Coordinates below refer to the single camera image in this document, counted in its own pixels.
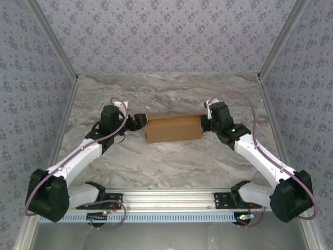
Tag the aluminium frame post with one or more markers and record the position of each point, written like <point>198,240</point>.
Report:
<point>53,39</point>
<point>282,39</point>

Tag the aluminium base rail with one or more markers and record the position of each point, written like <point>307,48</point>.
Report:
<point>166,199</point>

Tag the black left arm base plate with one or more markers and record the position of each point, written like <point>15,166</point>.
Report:
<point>114,199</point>

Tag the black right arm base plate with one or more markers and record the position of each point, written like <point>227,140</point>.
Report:
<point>221,200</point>

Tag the aluminium side rail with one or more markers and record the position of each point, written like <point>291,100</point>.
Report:
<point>269,109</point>
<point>62,125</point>

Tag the small circuit board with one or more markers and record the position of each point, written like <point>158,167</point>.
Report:
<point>244,217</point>
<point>97,216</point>

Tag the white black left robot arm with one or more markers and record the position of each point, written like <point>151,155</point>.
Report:
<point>46,195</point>

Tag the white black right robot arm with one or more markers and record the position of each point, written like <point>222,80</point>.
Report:
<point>288,200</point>

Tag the brown cardboard paper box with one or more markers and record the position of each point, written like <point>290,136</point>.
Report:
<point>174,129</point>

